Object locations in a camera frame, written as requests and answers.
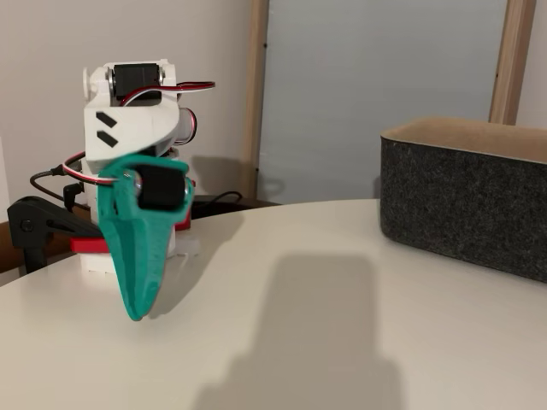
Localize dark grey felt basket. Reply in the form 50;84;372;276
379;117;547;284

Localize thin black cable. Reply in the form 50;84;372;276
191;190;244;214

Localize red white black servo cable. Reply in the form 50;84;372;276
62;151;119;188
121;80;217;107

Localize black cable with barrel plug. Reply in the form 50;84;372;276
62;182;85;211

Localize wooden frame with grey panel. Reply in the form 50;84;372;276
241;0;538;205

